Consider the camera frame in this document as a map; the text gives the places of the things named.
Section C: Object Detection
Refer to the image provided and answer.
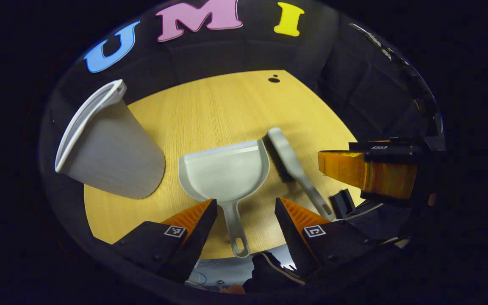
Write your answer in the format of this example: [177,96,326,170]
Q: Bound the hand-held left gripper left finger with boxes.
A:
[108,198,219,285]

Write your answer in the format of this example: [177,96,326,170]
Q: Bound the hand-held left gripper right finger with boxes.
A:
[274,197,376,280]

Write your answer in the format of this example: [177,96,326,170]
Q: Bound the small grey broom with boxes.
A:
[262,127,336,222]

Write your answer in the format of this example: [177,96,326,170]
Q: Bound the grey plastic dustpan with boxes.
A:
[178,139,271,258]

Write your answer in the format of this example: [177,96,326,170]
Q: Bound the white garbage bin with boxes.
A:
[54,79,166,200]

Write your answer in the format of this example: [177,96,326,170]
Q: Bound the wooden desktop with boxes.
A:
[83,69,365,260]

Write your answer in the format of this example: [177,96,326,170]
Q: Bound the dark clothing with pale stripe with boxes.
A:
[243,251,308,294]

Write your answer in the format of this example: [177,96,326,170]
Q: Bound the black desk edge bracket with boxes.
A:
[330,189,358,219]

